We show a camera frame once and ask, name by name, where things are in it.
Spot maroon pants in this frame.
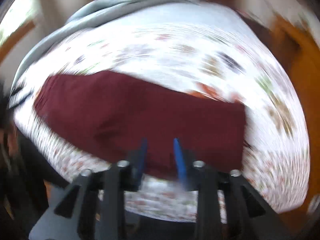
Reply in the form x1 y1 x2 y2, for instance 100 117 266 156
34 71 246 180

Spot floral white quilt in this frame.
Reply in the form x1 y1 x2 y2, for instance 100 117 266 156
14 3 310 212

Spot grey blue duvet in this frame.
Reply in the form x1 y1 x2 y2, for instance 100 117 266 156
11 0 201 90

